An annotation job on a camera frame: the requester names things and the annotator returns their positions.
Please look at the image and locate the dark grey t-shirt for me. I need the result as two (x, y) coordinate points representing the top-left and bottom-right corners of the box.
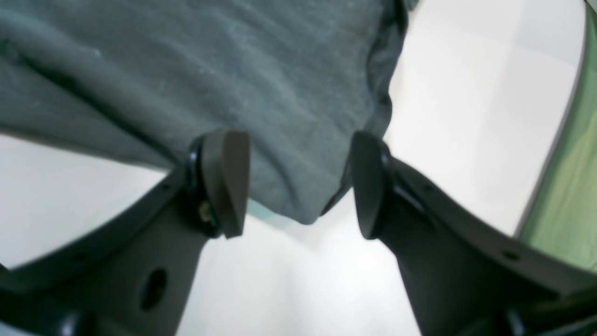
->
(0, 0), (417, 224)

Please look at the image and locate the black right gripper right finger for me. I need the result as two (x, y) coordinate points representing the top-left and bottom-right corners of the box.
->
(350, 132), (597, 336)

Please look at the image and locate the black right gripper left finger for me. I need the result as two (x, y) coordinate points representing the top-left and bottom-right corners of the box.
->
(1, 130), (251, 336)

